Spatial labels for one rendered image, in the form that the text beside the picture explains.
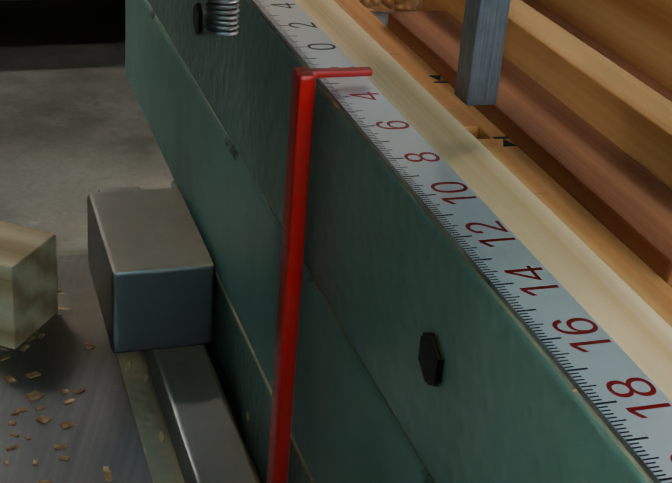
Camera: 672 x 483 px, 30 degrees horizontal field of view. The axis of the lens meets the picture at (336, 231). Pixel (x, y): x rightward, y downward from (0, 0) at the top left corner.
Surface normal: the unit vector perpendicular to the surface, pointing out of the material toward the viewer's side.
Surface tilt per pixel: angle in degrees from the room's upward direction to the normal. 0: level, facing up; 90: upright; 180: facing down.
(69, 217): 0
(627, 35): 90
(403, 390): 90
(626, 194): 0
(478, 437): 90
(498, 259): 0
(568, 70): 90
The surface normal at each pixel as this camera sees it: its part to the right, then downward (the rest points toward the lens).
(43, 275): 0.94, 0.21
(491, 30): 0.30, 0.44
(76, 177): 0.07, -0.90
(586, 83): -0.95, 0.07
